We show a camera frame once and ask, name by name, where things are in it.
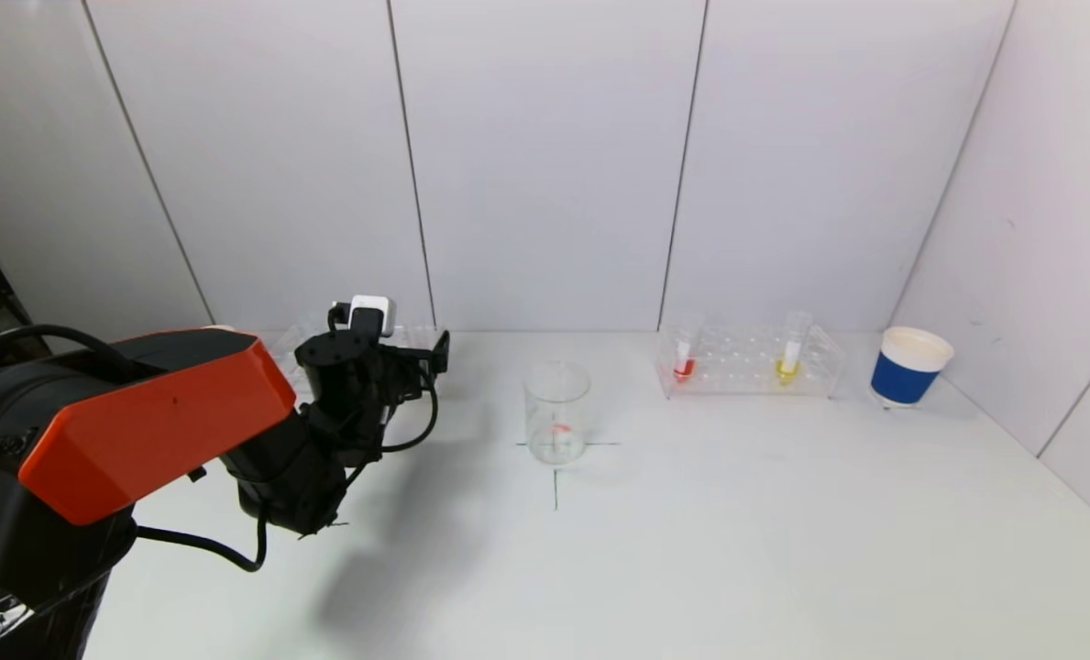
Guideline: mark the clear acrylic test tube rack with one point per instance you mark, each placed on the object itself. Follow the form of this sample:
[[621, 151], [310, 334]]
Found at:
[[283, 348], [746, 367]]

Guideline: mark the clear glass beaker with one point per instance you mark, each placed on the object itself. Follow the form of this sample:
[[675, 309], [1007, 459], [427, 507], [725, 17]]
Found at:
[[556, 412]]

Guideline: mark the blue and white paper cup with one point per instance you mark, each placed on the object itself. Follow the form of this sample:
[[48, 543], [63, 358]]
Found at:
[[907, 376]]

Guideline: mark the test tube with red pigment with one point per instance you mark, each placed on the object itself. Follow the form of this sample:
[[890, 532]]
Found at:
[[684, 362]]

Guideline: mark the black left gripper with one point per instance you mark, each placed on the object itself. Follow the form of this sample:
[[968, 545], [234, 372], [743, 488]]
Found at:
[[438, 351]]

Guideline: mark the orange and black left arm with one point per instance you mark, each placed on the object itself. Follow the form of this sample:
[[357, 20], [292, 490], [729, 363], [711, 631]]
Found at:
[[141, 422]]

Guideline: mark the test tube with yellow pigment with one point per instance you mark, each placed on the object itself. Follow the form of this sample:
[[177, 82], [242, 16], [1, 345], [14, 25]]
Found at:
[[788, 357]]

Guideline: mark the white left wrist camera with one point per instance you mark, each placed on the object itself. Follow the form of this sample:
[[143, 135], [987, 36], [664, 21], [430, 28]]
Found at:
[[372, 313]]

